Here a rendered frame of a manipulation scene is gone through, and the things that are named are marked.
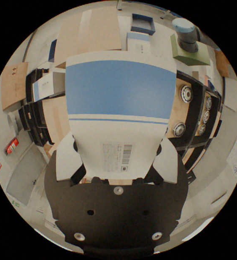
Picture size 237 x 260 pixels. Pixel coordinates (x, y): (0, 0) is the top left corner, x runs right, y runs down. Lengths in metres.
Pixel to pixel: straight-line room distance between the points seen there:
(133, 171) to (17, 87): 2.59
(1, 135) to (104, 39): 2.59
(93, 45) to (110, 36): 0.08
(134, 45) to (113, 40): 0.16
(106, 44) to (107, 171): 0.40
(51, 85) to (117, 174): 0.46
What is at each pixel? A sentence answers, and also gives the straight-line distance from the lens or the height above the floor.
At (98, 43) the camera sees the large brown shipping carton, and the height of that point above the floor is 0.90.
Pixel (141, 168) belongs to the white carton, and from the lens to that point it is 0.15.
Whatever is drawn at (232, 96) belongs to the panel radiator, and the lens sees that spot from 3.49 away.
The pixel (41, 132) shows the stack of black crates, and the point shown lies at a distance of 1.64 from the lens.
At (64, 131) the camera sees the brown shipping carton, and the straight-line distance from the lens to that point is 0.52.
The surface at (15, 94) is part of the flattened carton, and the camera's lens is 2.53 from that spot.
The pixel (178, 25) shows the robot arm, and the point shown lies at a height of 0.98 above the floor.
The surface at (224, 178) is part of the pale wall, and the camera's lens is 3.70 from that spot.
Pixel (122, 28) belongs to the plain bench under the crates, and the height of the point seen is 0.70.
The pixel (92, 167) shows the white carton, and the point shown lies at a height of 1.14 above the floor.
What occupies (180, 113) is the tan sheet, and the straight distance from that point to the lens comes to 0.54.
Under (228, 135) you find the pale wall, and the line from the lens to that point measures 3.47.
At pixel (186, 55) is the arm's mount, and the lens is 0.64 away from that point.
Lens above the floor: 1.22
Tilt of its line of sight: 61 degrees down
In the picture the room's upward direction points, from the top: 180 degrees clockwise
